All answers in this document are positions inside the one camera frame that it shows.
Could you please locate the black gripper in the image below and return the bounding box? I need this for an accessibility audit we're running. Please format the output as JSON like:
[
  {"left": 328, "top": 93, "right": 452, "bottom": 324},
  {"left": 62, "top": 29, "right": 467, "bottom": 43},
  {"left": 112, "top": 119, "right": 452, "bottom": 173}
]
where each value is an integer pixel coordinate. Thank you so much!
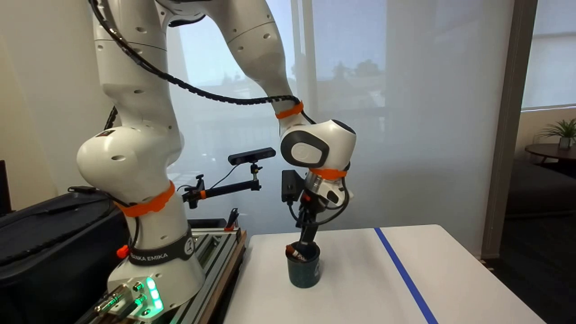
[{"left": 299, "top": 192, "right": 324, "bottom": 243}]

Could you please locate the orange marker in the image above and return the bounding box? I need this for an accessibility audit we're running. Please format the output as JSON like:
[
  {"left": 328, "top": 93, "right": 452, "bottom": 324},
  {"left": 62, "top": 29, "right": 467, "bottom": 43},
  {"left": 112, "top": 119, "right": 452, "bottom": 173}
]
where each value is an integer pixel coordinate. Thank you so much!
[{"left": 290, "top": 248, "right": 308, "bottom": 263}]

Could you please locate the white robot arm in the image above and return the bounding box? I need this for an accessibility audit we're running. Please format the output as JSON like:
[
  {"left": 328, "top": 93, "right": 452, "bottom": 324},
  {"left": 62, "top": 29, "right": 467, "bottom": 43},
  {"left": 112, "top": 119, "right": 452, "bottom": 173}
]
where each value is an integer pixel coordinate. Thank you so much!
[{"left": 78, "top": 0, "right": 357, "bottom": 320}]

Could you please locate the dark teal cup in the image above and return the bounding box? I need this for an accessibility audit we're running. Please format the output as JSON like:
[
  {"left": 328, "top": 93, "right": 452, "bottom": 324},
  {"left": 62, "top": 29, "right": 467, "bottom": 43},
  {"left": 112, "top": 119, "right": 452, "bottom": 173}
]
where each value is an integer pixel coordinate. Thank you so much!
[{"left": 285, "top": 241, "right": 321, "bottom": 288}]

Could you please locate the blue tape line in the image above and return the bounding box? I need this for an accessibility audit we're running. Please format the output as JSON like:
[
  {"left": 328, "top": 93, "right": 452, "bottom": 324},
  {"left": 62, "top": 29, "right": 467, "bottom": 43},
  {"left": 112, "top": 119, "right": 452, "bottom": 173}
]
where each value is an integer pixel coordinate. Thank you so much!
[{"left": 375, "top": 227, "right": 440, "bottom": 324}]

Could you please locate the dark round side table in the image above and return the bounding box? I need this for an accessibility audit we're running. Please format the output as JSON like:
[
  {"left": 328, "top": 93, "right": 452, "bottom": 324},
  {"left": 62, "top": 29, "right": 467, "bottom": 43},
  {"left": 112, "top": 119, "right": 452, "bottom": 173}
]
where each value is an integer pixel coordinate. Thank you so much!
[{"left": 526, "top": 144, "right": 576, "bottom": 173}]

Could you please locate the black bag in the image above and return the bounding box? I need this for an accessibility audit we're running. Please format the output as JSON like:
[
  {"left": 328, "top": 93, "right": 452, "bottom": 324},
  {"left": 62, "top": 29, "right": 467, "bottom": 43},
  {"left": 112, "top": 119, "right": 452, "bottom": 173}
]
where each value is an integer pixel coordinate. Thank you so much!
[{"left": 0, "top": 192, "right": 128, "bottom": 324}]

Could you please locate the potted plant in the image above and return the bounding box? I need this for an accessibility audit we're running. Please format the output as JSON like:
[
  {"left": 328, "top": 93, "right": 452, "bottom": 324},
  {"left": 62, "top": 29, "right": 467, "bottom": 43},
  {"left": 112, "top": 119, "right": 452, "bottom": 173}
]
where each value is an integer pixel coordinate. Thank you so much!
[{"left": 549, "top": 119, "right": 576, "bottom": 149}]

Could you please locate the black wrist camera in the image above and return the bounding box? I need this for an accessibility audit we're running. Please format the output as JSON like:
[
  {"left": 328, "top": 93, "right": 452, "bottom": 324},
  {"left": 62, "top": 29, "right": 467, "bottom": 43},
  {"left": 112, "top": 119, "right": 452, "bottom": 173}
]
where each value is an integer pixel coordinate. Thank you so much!
[{"left": 281, "top": 169, "right": 305, "bottom": 203}]

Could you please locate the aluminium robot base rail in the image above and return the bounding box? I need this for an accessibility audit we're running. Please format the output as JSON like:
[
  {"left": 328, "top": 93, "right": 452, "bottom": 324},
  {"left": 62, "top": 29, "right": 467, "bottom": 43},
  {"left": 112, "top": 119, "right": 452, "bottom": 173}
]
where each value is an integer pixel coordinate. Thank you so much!
[{"left": 89, "top": 218, "right": 249, "bottom": 324}]

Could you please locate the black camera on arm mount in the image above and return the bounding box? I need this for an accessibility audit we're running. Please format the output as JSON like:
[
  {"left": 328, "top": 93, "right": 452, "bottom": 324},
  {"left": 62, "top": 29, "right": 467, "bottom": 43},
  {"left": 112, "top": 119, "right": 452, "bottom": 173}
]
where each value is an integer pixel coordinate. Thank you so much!
[{"left": 180, "top": 146, "right": 279, "bottom": 210}]

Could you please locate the black cable conduit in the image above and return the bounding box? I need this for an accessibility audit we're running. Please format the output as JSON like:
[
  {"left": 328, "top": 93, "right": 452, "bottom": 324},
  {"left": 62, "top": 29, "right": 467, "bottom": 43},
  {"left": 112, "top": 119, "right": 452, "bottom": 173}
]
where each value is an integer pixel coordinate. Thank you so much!
[{"left": 89, "top": 0, "right": 303, "bottom": 108}]

